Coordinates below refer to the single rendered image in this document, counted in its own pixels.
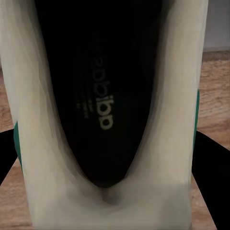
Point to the gym shoe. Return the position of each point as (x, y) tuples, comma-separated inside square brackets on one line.
[(104, 98)]

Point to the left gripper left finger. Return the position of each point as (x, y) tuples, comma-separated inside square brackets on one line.
[(8, 153)]

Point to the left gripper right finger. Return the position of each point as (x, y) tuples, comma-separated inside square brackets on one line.
[(211, 170)]

